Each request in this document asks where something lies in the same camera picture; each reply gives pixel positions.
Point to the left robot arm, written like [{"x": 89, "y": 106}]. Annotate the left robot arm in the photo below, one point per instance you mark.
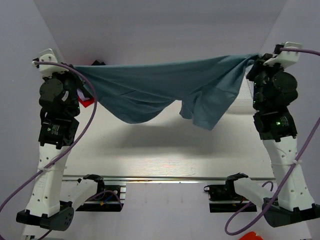
[{"x": 59, "y": 107}]

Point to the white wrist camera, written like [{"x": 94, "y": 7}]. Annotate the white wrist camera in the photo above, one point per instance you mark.
[
  {"x": 284, "y": 56},
  {"x": 49, "y": 55}
]

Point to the red folded t-shirt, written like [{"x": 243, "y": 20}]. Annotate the red folded t-shirt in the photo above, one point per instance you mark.
[{"x": 86, "y": 103}]

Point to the white plastic basket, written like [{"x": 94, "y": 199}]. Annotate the white plastic basket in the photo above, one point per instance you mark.
[{"x": 243, "y": 104}]

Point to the teal blue t-shirt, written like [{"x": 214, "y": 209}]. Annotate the teal blue t-shirt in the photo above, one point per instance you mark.
[{"x": 136, "y": 94}]

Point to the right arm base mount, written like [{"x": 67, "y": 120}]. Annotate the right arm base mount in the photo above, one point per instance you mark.
[{"x": 220, "y": 201}]

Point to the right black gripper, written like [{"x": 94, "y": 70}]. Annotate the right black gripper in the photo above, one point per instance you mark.
[{"x": 259, "y": 66}]

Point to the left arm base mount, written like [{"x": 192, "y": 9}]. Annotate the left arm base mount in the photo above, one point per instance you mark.
[{"x": 108, "y": 201}]

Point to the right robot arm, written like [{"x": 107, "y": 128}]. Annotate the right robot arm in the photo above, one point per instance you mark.
[{"x": 273, "y": 91}]

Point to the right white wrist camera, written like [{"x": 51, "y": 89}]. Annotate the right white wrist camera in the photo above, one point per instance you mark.
[{"x": 284, "y": 56}]

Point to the black folded t-shirt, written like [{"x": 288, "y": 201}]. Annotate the black folded t-shirt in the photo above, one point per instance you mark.
[{"x": 98, "y": 63}]

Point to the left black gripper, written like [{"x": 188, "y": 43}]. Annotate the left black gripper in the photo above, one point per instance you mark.
[{"x": 70, "y": 74}]

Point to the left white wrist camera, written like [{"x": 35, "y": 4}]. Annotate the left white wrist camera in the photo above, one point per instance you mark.
[{"x": 49, "y": 55}]

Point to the orange object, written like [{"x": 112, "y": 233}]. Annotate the orange object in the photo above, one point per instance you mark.
[{"x": 251, "y": 236}]

